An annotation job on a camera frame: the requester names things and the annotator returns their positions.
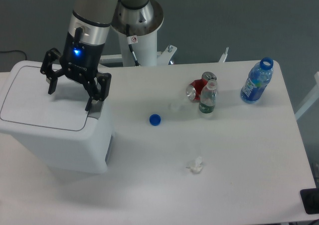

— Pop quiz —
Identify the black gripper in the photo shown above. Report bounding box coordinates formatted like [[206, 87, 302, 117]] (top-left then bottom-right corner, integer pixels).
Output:
[[40, 27, 112, 111]]

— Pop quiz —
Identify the white trash can lid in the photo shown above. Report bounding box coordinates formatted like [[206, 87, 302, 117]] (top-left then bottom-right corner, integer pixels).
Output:
[[0, 61, 89, 133]]

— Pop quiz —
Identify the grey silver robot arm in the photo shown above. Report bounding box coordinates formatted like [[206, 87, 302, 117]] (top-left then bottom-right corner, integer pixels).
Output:
[[40, 0, 118, 111]]

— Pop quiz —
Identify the white trash can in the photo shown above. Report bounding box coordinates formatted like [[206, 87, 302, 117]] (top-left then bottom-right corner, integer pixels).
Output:
[[0, 61, 114, 174]]

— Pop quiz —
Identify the blue bottle cap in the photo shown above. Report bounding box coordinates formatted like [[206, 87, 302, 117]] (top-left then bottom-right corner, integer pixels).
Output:
[[149, 114, 161, 126]]

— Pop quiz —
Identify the crushed red soda can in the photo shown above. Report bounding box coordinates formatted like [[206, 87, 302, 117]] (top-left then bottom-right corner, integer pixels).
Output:
[[185, 71, 217, 101]]

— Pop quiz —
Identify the clear green-label water bottle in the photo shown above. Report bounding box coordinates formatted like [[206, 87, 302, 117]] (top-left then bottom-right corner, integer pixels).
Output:
[[198, 79, 218, 117]]

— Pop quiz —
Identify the crumpled white tissue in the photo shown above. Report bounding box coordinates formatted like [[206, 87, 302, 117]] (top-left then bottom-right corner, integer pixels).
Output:
[[186, 156, 203, 174]]

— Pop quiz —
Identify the blue drink bottle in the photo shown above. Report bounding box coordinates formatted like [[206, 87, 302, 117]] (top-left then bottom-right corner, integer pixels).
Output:
[[240, 57, 274, 104]]

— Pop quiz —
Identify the black device at edge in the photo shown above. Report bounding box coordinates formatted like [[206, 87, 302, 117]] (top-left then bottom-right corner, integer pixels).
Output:
[[300, 188, 319, 215]]

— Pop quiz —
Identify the black cable on floor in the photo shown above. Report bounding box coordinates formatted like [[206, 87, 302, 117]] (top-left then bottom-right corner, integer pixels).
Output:
[[0, 49, 27, 61]]

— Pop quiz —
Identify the white table clamp bracket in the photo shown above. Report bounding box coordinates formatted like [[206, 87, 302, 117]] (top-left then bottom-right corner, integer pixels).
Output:
[[218, 47, 229, 63]]

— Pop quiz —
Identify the white frame at right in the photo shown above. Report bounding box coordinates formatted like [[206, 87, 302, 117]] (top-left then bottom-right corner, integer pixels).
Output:
[[295, 72, 319, 120]]

